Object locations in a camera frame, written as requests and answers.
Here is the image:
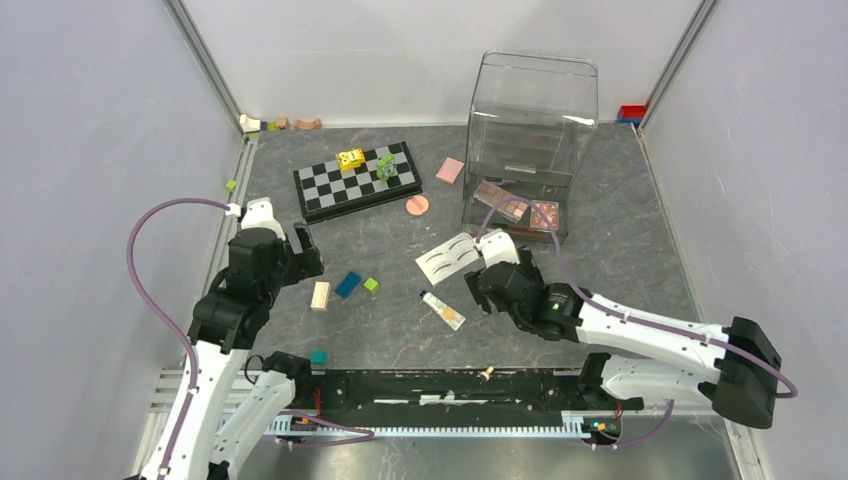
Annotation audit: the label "purple cable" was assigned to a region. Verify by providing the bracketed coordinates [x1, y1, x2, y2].
[476, 195, 799, 450]
[125, 197, 243, 480]

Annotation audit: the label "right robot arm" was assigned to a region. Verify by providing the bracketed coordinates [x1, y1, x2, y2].
[464, 248, 782, 429]

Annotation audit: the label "wooden blocks in corner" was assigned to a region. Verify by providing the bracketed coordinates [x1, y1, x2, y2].
[238, 114, 323, 134]

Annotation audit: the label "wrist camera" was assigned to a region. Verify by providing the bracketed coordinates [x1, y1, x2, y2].
[225, 197, 286, 240]
[474, 229, 520, 268]

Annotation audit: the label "pink sponge pad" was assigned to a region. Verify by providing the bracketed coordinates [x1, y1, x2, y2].
[436, 157, 465, 185]

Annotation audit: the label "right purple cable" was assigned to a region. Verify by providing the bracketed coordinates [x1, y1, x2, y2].
[476, 195, 799, 450]

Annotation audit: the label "green toy block on chessboard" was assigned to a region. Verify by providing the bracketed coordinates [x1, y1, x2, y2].
[376, 153, 397, 182]

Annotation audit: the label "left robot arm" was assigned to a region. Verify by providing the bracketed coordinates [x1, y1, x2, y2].
[138, 222, 324, 479]

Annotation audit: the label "white cream tube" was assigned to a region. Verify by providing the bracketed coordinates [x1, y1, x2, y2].
[420, 290, 466, 331]

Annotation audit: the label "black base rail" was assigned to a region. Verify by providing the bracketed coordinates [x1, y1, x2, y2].
[292, 368, 644, 428]

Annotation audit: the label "red blue bricks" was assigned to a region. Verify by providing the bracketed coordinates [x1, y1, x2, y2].
[616, 105, 647, 125]

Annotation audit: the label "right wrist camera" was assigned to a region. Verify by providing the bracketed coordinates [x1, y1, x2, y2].
[474, 229, 520, 268]

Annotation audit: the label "white eyebrow stencil card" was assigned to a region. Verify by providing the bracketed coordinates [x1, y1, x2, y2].
[415, 232, 480, 286]

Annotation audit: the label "small clear eyeshadow palette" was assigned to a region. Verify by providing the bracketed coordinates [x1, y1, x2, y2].
[530, 201, 561, 231]

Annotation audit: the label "brown eyeshadow palette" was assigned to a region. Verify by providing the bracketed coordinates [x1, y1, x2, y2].
[472, 181, 529, 223]

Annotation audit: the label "small green cube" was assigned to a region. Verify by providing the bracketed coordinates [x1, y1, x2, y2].
[363, 277, 379, 293]

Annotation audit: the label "clear acrylic makeup organizer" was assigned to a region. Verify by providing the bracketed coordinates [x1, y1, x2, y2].
[461, 50, 599, 241]

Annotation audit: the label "cream wooden block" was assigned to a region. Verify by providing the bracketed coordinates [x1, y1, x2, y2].
[310, 281, 330, 311]

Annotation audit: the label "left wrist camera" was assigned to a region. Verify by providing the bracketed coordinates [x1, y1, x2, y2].
[225, 197, 286, 240]

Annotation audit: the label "teal cube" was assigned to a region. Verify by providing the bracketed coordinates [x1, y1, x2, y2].
[310, 349, 328, 369]

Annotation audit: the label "black white chessboard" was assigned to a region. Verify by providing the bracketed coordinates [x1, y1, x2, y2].
[293, 141, 423, 224]

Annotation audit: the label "white chess pawn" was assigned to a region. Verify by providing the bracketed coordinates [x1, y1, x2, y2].
[479, 366, 494, 382]

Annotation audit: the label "yellow toy block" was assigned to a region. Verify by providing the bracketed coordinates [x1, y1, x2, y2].
[335, 148, 366, 171]

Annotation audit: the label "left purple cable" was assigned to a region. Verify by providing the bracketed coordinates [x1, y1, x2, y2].
[125, 197, 243, 480]

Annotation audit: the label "peach powder puff brush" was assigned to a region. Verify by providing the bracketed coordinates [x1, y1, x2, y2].
[405, 195, 430, 216]

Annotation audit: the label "blue block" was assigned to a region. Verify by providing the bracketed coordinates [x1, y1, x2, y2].
[334, 271, 362, 299]

